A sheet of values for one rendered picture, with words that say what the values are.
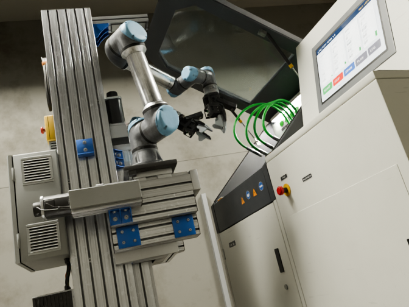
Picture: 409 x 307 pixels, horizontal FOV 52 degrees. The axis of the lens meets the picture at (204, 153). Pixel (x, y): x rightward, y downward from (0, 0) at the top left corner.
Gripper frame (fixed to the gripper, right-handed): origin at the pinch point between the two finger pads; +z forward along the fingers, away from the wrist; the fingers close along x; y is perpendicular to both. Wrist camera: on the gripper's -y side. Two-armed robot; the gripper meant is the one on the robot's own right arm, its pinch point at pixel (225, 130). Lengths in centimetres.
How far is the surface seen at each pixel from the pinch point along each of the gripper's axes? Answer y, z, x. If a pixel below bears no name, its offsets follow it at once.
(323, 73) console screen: -32, -5, 44
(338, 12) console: -37, -26, 58
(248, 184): -3.0, 29.9, 2.9
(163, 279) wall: -6, 53, -190
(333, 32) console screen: -35, -19, 54
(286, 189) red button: -2, 42, 34
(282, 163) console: -3.0, 31.5, 35.5
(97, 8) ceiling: 12, -223, -181
